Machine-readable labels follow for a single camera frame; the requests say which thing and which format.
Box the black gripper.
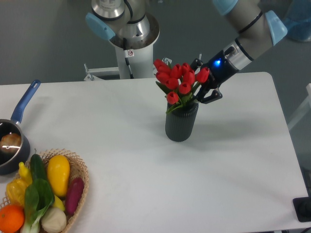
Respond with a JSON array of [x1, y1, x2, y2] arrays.
[[190, 50, 239, 104]]

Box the red tulip bouquet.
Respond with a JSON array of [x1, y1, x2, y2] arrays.
[[154, 59, 210, 114]]

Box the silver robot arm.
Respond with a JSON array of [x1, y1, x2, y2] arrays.
[[86, 0, 238, 107]]

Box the dark ribbed vase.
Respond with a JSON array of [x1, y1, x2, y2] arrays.
[[165, 103, 199, 142]]

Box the blue water jug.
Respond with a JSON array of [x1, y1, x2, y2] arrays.
[[284, 0, 311, 42]]

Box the woven wicker basket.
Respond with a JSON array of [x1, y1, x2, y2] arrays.
[[0, 149, 89, 233]]

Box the black device at edge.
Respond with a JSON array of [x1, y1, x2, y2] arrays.
[[293, 197, 311, 222]]

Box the yellow squash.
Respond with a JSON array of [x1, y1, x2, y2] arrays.
[[47, 154, 70, 198]]

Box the purple eggplant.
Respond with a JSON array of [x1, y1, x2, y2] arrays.
[[65, 177, 84, 215]]

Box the green cucumber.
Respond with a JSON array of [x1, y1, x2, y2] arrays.
[[30, 153, 48, 181]]

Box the yellow lemon piece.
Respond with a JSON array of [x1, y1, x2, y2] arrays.
[[52, 195, 65, 212]]

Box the green bok choy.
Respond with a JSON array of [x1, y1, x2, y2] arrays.
[[21, 179, 54, 233]]

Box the brown bread in pan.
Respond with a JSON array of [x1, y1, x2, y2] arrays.
[[0, 133, 21, 154]]

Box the small yellow pepper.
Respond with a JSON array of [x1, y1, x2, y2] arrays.
[[18, 162, 33, 185]]

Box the beige garlic bulb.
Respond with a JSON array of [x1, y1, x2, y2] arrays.
[[41, 207, 67, 233]]

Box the yellow bell pepper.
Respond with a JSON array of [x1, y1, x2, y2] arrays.
[[6, 178, 29, 207]]

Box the orange fruit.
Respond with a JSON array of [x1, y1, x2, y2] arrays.
[[0, 204, 25, 233]]

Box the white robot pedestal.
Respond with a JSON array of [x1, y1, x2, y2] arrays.
[[110, 35, 159, 79]]

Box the black cable on pedestal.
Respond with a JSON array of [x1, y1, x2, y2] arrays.
[[122, 37, 134, 79]]

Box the white metal frame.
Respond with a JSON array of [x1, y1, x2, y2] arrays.
[[84, 53, 203, 82]]

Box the blue handled saucepan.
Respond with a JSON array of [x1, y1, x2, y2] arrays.
[[0, 80, 41, 175]]

